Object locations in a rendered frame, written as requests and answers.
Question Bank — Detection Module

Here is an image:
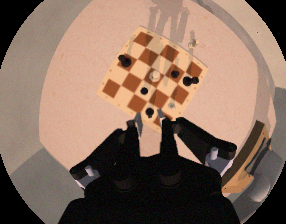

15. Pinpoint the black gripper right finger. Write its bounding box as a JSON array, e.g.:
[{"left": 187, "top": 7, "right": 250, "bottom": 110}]
[{"left": 157, "top": 109, "right": 237, "bottom": 185}]

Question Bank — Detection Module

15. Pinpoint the brown and tan chessboard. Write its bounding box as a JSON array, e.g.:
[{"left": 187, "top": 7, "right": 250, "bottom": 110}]
[{"left": 96, "top": 26, "right": 208, "bottom": 133}]

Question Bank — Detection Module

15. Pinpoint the white chess king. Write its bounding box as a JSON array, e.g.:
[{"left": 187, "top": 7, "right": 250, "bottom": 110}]
[{"left": 149, "top": 70, "right": 160, "bottom": 82}]

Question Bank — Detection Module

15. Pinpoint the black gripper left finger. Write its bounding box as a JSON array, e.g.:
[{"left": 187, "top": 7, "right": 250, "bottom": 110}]
[{"left": 69, "top": 113, "right": 143, "bottom": 191}]

